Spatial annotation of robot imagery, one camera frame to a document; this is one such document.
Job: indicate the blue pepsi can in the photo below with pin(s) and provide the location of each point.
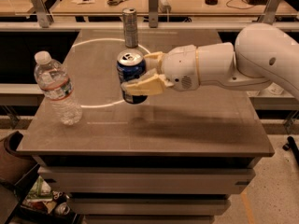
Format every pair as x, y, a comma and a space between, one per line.
130, 65

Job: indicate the metal bracket left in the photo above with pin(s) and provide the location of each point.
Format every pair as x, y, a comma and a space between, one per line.
42, 14

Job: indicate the grey drawer cabinet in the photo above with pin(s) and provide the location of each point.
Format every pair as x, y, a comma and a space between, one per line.
150, 190

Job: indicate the white power strip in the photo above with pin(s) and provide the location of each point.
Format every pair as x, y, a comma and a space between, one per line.
164, 6

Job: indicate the scissors with dark handles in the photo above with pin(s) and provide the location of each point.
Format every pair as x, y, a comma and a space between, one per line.
115, 2

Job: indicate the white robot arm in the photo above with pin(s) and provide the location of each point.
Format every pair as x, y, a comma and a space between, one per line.
261, 54

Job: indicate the metal bracket centre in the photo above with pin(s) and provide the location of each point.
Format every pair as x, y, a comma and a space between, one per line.
153, 13

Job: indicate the brown chair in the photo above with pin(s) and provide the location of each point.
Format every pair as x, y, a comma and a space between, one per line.
13, 166

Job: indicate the clear plastic water bottle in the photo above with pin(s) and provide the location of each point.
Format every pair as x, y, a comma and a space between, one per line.
57, 87

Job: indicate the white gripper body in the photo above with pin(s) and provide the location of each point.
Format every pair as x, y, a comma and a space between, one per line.
179, 66

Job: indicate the tall silver energy drink can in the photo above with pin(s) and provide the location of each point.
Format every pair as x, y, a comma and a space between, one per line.
129, 19

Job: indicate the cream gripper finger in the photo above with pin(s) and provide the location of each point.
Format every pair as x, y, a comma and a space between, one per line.
154, 61
151, 83

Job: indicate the small sanitizer bottle right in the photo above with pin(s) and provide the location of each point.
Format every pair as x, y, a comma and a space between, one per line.
275, 89

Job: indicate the black bin with trash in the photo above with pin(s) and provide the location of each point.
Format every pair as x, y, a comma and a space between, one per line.
38, 203

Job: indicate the metal bracket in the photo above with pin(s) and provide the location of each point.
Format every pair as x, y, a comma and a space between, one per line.
42, 14
269, 13
153, 13

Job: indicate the metal bracket right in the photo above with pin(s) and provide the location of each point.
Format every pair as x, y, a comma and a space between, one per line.
269, 13

